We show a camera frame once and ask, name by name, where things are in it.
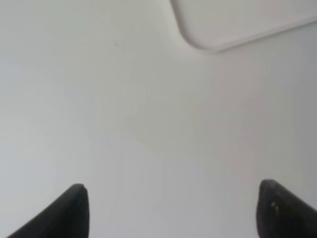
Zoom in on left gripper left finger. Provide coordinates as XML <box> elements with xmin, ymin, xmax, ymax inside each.
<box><xmin>9</xmin><ymin>183</ymin><xmax>90</xmax><ymax>238</ymax></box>

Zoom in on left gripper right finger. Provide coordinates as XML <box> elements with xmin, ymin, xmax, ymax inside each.
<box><xmin>256</xmin><ymin>179</ymin><xmax>317</xmax><ymax>238</ymax></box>

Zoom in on white rectangular plastic tray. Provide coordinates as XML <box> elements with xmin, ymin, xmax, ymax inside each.
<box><xmin>169</xmin><ymin>0</ymin><xmax>317</xmax><ymax>53</ymax></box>

